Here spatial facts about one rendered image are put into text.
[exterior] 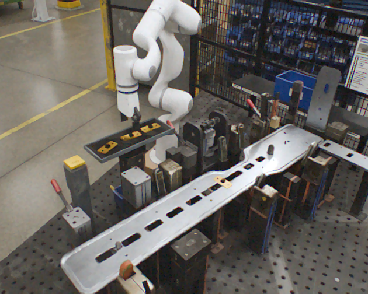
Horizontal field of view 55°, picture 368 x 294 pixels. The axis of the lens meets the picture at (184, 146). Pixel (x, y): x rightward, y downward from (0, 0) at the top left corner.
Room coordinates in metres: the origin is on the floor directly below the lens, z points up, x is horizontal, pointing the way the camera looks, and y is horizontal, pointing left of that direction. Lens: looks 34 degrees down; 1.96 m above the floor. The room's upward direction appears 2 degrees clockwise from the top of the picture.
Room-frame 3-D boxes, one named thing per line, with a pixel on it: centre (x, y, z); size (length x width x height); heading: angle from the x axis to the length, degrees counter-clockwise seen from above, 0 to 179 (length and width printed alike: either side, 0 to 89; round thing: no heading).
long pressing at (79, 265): (1.15, -0.16, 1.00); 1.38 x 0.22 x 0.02; 134
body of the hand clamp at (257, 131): (1.61, -0.39, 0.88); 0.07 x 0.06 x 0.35; 44
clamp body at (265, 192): (1.08, -0.33, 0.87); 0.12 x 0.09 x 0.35; 44
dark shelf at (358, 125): (1.93, -0.68, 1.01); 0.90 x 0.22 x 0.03; 44
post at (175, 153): (1.26, 0.05, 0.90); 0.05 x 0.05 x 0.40; 44
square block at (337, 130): (1.59, -0.79, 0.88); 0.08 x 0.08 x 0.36; 44
